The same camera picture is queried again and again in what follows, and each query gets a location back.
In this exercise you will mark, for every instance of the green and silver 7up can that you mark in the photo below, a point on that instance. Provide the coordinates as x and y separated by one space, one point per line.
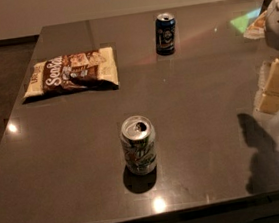
138 140

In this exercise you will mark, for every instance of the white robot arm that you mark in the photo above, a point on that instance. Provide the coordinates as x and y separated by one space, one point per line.
266 26

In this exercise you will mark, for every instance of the dark blue soda can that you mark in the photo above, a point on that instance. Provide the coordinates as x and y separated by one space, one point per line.
165 33

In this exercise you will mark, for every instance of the brown and white chip bag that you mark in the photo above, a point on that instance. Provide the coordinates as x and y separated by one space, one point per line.
73 72

